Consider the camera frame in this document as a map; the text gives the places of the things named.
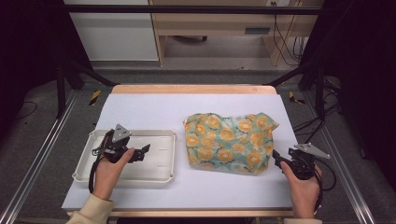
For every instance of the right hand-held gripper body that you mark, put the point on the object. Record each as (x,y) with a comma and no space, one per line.
(303,166)

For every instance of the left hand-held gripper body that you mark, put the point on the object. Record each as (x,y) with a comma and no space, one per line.
(120,146)

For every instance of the orange flower print cloth bag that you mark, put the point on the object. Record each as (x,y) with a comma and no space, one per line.
(230,143)

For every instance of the person's right hand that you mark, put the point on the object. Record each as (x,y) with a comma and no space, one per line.
(305,196)

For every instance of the person's left hand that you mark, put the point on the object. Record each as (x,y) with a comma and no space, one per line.
(107,177)

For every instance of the white plastic tray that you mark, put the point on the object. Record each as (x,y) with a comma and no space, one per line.
(155,161)

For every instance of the white table mat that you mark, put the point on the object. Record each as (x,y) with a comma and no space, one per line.
(174,112)

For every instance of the yellow black floor tape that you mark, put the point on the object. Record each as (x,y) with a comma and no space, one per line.
(95,97)
(294,99)

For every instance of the black metal stand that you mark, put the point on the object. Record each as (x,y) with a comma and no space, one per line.
(319,93)
(62,90)

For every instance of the wooden table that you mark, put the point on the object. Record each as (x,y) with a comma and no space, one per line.
(193,89)

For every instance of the dark curtain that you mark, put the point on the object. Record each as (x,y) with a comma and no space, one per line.
(28,46)
(364,77)

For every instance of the white cabinet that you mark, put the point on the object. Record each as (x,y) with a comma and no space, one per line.
(115,34)

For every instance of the light wooden desk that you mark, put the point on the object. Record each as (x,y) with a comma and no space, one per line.
(214,23)

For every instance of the aluminium floor rail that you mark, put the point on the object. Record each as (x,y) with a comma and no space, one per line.
(37,158)
(342,161)

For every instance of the black horizontal frame bar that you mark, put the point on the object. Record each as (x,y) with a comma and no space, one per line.
(186,9)

